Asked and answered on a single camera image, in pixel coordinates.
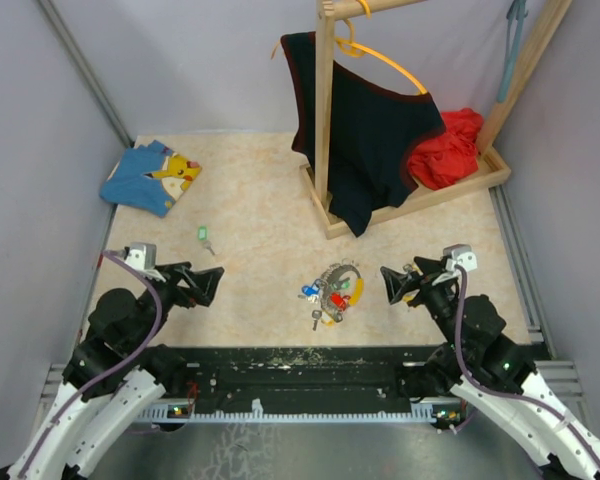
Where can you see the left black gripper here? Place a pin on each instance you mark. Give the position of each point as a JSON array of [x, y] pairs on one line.
[[202, 284]]

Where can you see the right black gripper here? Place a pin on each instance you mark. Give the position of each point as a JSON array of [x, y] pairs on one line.
[[395, 282]]

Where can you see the large keyring with keys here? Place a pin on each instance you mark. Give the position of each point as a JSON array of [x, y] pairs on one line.
[[338, 289]]

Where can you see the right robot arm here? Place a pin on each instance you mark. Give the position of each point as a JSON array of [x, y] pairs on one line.
[[479, 364]]

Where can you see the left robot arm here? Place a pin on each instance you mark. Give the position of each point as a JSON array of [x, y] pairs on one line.
[[114, 374]]

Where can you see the yellow tag key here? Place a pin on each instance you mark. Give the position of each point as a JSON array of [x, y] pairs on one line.
[[414, 278]]

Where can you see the green tag key left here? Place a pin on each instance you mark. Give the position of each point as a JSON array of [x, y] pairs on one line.
[[202, 236]]

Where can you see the blue pikachu shirt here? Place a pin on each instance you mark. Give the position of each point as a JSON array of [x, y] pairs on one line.
[[150, 177]]

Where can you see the red crumpled cloth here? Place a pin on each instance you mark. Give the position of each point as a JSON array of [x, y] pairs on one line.
[[442, 161]]

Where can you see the wooden clothes rack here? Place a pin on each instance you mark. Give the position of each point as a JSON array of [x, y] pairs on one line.
[[493, 170]]

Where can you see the dark navy tank top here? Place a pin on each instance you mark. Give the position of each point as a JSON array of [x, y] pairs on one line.
[[373, 132]]

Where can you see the yellow clothes hanger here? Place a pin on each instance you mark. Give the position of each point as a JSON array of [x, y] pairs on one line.
[[375, 55]]

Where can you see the blue clothes hanger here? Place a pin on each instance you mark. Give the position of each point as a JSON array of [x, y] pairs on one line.
[[515, 17]]

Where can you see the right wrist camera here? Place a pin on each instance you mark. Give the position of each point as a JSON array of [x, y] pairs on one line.
[[459, 255]]

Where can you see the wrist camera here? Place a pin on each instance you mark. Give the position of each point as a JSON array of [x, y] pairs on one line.
[[459, 255], [141, 257]]

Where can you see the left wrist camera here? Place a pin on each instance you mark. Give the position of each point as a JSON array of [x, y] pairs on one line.
[[141, 257]]

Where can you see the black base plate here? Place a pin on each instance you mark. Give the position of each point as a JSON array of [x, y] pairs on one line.
[[296, 380]]

